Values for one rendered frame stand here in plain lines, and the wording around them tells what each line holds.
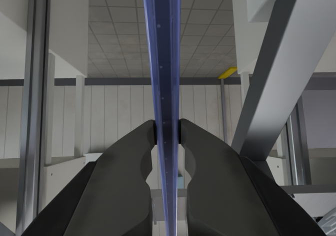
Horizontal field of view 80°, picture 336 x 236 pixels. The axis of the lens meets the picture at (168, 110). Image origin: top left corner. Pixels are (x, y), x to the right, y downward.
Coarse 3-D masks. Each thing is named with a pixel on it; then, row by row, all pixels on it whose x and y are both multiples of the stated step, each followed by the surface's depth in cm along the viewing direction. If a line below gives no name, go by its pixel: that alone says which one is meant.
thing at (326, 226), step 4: (332, 220) 27; (324, 224) 28; (328, 224) 27; (332, 224) 27; (324, 228) 28; (328, 228) 27; (332, 228) 27; (324, 232) 28; (328, 232) 27; (332, 232) 27
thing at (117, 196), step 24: (120, 144) 10; (144, 144) 10; (96, 168) 9; (120, 168) 9; (144, 168) 10; (96, 192) 8; (120, 192) 8; (144, 192) 8; (72, 216) 7; (96, 216) 7; (120, 216) 7; (144, 216) 7
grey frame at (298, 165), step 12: (300, 96) 55; (300, 108) 55; (288, 120) 55; (300, 120) 54; (288, 132) 55; (300, 132) 54; (288, 144) 56; (300, 144) 54; (288, 156) 55; (300, 156) 54; (288, 168) 55; (300, 168) 53; (288, 180) 56; (300, 180) 52
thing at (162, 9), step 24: (144, 0) 7; (168, 0) 7; (168, 24) 8; (168, 48) 9; (168, 72) 9; (168, 96) 10; (168, 120) 12; (168, 144) 13; (168, 168) 15; (168, 192) 18; (168, 216) 22
